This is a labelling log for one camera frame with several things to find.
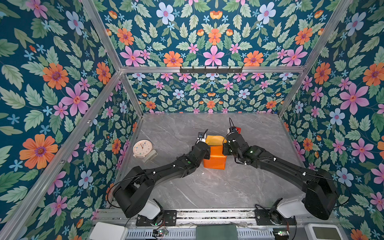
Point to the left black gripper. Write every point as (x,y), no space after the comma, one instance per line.
(207,152)

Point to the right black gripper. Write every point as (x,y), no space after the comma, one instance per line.
(227,148)

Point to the yellow wrapping paper sheet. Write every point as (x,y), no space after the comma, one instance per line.
(217,159)

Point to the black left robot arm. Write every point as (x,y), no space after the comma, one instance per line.
(133,192)

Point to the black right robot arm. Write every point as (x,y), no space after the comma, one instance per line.
(319,192)

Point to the green centre box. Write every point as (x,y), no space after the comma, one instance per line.
(217,232)

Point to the white box bottom left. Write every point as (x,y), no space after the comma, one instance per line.
(104,231)

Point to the round white analog clock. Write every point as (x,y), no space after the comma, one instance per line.
(142,149)

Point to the white device bottom right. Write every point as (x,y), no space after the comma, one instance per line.
(324,232)

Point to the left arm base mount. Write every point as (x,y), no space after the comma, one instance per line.
(153,215)

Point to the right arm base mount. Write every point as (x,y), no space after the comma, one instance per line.
(266,217)

